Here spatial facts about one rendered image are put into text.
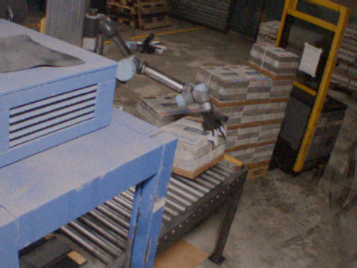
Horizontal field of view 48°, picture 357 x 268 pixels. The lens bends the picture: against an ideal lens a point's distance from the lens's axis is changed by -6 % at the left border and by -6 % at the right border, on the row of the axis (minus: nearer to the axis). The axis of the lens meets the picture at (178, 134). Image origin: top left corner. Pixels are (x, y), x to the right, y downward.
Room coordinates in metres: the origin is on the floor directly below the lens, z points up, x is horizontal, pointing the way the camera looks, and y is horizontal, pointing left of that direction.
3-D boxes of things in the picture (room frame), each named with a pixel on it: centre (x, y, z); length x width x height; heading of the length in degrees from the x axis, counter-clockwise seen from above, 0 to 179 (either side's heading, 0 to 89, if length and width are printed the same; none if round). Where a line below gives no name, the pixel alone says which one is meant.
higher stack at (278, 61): (3.92, -0.74, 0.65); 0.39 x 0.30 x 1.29; 39
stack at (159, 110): (3.46, -0.18, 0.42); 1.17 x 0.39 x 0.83; 129
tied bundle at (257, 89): (3.73, -0.51, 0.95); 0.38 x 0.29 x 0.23; 37
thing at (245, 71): (3.73, -0.50, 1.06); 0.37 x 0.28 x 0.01; 37
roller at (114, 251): (1.54, 0.33, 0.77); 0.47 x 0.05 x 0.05; 60
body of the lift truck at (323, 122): (4.42, -1.37, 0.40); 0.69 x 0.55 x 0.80; 39
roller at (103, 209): (1.71, 0.24, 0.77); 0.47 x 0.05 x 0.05; 60
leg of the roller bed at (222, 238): (2.43, -0.46, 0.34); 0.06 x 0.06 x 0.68; 60
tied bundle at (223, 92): (3.55, -0.28, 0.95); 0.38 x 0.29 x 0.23; 39
